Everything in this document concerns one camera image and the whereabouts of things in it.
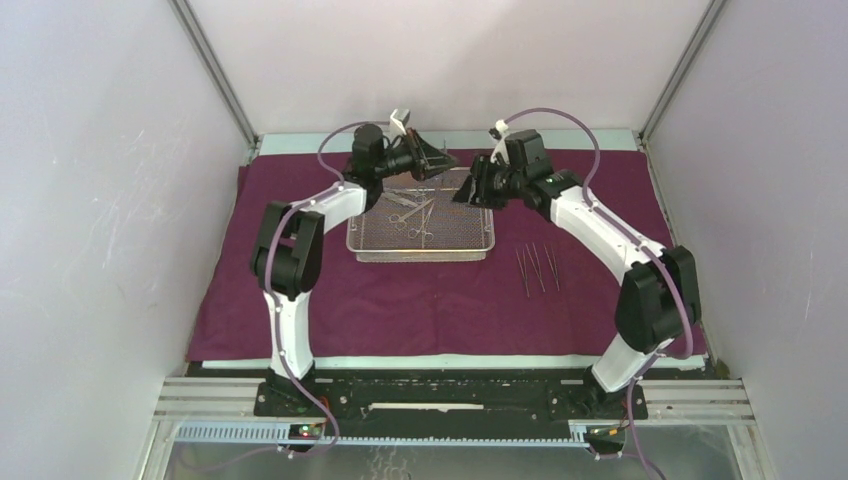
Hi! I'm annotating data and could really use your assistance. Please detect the metal mesh instrument tray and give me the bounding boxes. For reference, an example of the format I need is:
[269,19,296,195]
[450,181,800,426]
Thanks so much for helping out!
[346,167,495,263]

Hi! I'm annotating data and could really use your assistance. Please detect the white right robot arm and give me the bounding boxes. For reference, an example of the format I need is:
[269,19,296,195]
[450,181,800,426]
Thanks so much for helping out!
[453,120,701,418]

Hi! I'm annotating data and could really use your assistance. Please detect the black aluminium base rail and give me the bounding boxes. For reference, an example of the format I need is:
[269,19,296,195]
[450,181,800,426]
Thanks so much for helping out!
[144,373,759,458]

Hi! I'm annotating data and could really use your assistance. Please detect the magenta surgical wrap cloth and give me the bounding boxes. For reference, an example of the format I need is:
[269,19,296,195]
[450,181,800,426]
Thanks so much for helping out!
[185,148,708,362]

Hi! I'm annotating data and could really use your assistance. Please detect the steel surgical scissors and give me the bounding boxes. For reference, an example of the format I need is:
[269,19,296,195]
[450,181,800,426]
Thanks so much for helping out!
[388,205,435,241]

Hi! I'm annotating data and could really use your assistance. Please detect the steel surgical forceps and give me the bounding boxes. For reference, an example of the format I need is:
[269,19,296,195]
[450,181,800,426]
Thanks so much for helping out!
[380,190,435,216]

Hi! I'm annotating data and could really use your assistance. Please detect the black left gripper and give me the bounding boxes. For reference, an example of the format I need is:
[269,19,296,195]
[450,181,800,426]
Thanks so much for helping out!
[374,130,460,184]

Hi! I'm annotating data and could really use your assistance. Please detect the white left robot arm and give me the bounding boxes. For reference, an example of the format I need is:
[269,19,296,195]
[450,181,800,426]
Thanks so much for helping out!
[250,109,458,417]

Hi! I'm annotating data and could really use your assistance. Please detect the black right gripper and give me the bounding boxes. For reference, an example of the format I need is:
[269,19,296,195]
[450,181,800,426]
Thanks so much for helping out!
[452,154,527,212]

